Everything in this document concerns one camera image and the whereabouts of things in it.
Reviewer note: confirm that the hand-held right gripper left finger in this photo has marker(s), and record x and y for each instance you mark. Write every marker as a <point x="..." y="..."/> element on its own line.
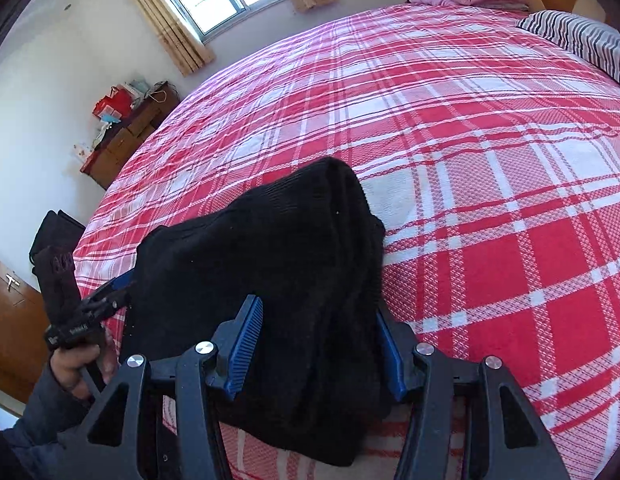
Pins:
<point x="245" y="345"/>

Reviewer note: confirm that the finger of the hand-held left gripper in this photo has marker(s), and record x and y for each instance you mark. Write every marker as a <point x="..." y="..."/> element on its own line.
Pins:
<point x="117" y="282"/>
<point x="112" y="305"/>

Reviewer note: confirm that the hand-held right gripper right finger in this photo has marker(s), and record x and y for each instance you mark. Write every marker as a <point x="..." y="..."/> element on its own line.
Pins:
<point x="392" y="360"/>

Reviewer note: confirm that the black pants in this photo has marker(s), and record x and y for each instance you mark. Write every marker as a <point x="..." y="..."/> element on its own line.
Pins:
<point x="300" y="240"/>

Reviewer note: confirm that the person's left forearm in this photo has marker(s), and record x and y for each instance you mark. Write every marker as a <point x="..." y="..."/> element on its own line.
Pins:
<point x="35" y="425"/>

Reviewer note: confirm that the person's left hand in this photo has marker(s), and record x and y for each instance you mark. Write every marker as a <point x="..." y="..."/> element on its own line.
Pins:
<point x="72" y="365"/>

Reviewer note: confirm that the black bag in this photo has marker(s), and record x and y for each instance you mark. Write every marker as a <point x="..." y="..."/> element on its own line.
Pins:
<point x="55" y="230"/>

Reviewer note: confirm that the brown wooden door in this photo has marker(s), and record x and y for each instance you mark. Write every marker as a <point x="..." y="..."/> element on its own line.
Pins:
<point x="15" y="340"/>

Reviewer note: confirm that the small white box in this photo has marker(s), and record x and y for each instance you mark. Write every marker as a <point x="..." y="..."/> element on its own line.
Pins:
<point x="82" y="151"/>

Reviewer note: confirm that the brown wooden dresser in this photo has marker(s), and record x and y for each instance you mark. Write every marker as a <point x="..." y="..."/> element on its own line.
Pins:
<point x="125" y="145"/>

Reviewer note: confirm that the red bag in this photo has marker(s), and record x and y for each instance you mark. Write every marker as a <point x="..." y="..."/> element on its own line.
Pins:
<point x="112" y="102"/>

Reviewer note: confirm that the red plaid bed sheet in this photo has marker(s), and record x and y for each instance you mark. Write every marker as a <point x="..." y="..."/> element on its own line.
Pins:
<point x="489" y="185"/>

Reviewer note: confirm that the long beige curtain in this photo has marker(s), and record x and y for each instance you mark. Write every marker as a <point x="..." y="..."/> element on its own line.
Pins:
<point x="170" y="25"/>

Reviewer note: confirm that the striped pillow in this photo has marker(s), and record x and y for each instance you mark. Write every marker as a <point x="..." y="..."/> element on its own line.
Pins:
<point x="589" y="40"/>

